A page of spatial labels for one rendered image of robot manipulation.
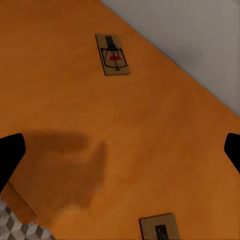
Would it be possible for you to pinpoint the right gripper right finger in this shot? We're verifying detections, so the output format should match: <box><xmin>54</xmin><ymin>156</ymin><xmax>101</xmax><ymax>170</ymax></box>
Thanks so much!
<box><xmin>224</xmin><ymin>133</ymin><xmax>240</xmax><ymax>173</ymax></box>

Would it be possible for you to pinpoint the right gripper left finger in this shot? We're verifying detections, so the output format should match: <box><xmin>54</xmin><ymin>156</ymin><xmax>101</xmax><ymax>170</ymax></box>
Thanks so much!
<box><xmin>0</xmin><ymin>133</ymin><xmax>26</xmax><ymax>193</ymax></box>

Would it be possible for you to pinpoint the mousetrap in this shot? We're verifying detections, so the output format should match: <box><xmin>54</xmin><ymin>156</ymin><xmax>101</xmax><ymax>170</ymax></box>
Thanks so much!
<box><xmin>139</xmin><ymin>213</ymin><xmax>181</xmax><ymax>240</ymax></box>
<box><xmin>95</xmin><ymin>33</ymin><xmax>130</xmax><ymax>76</ymax></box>

